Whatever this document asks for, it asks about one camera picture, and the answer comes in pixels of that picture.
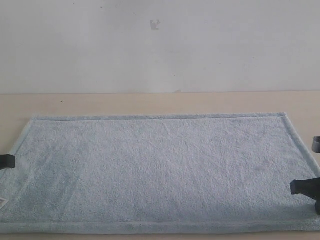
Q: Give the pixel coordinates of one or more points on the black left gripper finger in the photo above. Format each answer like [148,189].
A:
[7,161]

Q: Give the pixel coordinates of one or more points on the light blue terry towel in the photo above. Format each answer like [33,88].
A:
[158,174]

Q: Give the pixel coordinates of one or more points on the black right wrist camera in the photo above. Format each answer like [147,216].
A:
[316,145]

